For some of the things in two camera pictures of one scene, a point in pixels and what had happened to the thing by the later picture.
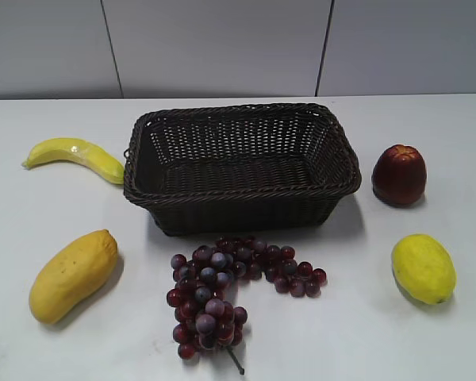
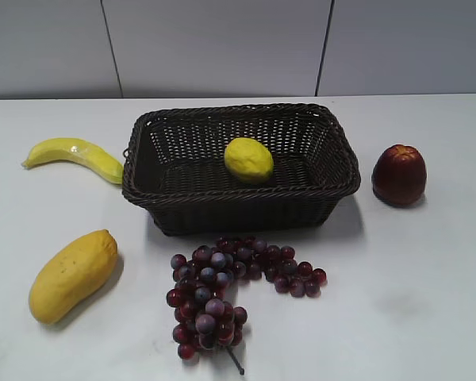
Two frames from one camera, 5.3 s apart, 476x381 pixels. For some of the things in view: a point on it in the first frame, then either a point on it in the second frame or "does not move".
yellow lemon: x=424 y=269 -> x=249 y=160
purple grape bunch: x=207 y=313 does not move
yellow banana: x=80 y=151 does not move
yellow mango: x=75 y=268 does not move
